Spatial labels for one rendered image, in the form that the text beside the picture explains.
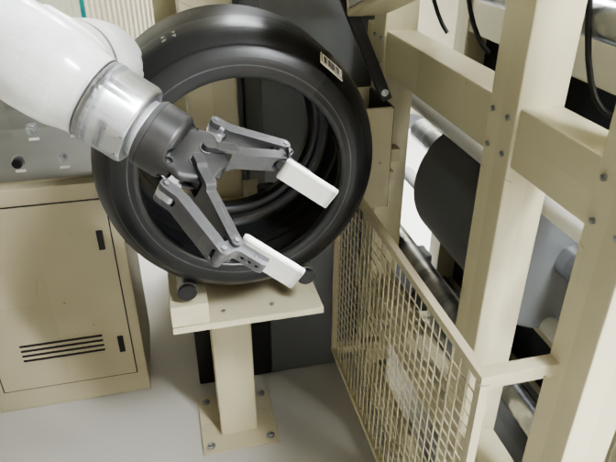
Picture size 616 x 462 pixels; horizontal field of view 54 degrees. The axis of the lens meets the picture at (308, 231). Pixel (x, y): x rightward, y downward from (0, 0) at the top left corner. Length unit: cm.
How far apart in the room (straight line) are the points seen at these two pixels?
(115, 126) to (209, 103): 99
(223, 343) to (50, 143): 82
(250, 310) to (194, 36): 67
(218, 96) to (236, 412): 113
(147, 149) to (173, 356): 205
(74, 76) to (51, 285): 162
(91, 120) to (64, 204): 143
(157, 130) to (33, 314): 172
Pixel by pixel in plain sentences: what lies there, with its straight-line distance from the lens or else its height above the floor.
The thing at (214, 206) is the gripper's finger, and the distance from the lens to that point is 60.
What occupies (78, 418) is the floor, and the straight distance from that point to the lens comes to 247.
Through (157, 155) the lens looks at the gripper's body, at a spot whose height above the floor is 147.
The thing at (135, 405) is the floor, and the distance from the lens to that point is 246.
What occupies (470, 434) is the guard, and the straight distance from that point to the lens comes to 116.
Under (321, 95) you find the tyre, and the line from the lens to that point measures 121.
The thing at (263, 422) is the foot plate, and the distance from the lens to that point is 230.
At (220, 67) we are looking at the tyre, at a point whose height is 142.
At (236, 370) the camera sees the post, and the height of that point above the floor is 30.
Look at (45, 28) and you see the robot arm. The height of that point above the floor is 159.
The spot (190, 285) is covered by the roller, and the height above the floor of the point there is 92.
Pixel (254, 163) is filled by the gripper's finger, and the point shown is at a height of 144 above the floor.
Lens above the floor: 171
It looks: 30 degrees down
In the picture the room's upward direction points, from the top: straight up
